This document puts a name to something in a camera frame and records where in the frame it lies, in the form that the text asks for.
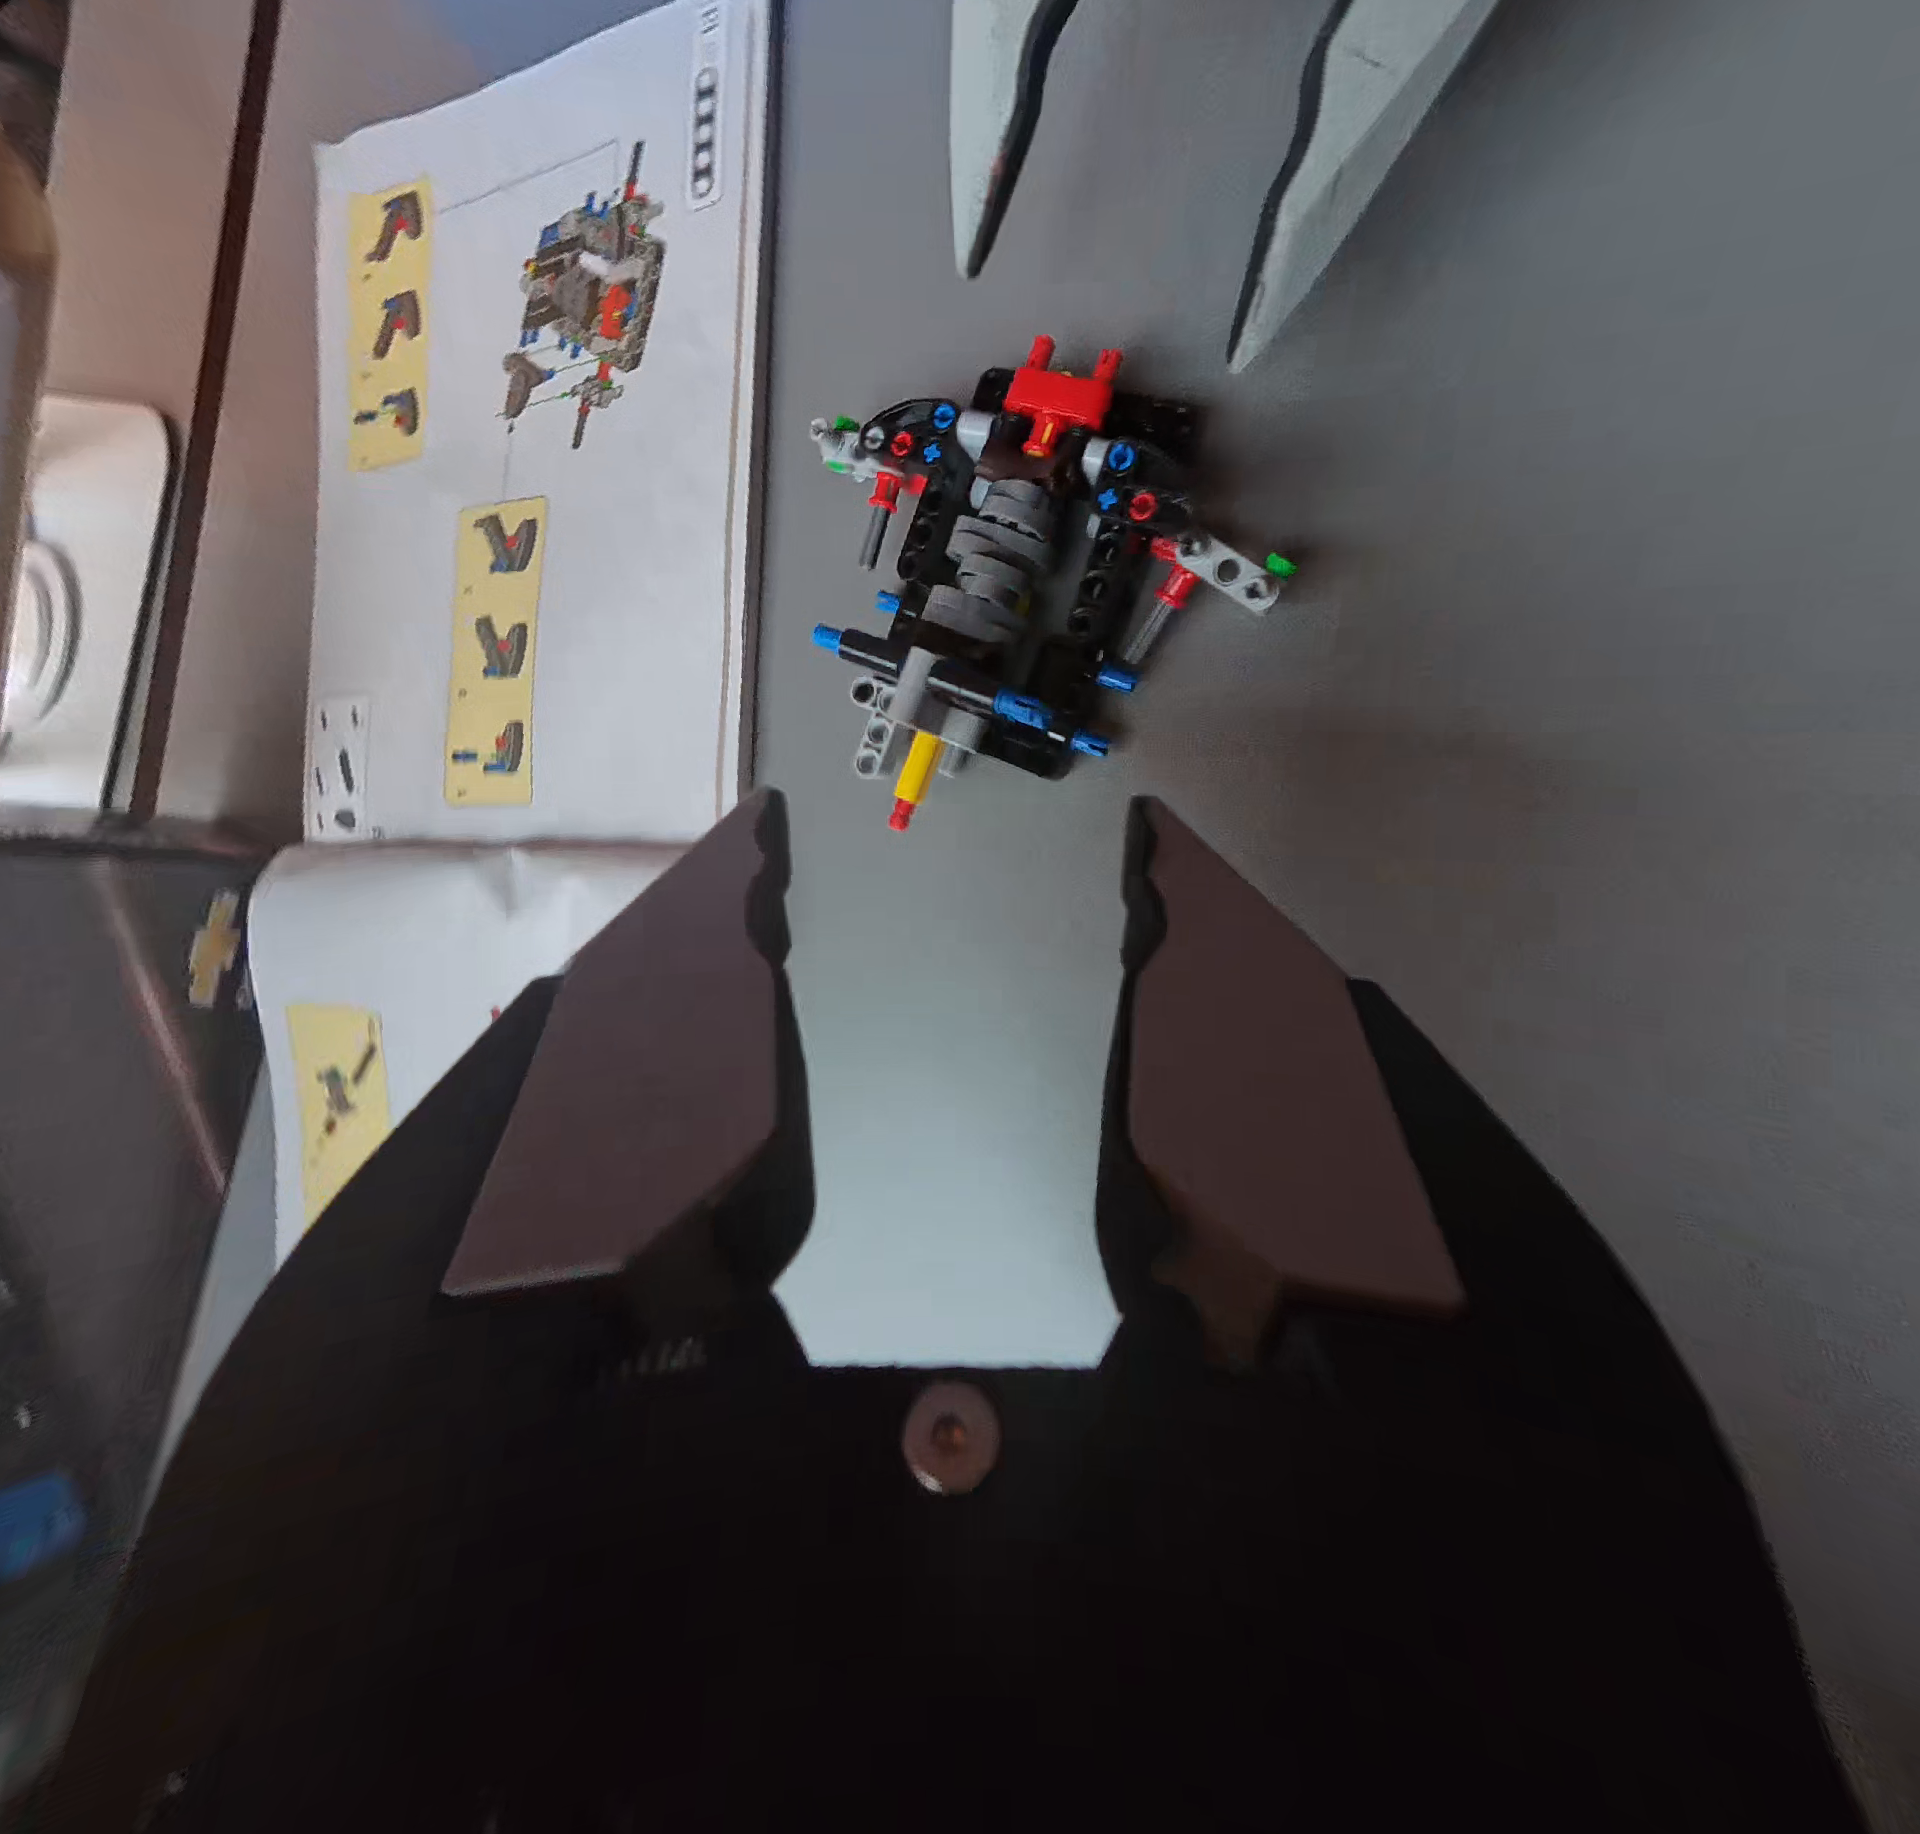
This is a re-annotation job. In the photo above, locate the black frame lego assembly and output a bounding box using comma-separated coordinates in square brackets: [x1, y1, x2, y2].
[811, 336, 1299, 834]

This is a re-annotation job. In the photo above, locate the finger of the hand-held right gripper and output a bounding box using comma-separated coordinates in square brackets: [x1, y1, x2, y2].
[1228, 0, 1555, 373]
[953, 0, 1104, 279]

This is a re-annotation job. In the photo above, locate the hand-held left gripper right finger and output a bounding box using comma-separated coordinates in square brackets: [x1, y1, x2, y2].
[1102, 797, 1464, 1371]

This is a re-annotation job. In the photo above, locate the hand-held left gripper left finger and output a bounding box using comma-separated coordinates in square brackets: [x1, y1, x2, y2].
[443, 787, 819, 1298]

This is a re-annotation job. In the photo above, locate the lego instruction booklet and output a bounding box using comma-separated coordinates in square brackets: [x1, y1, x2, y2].
[248, 0, 784, 1265]

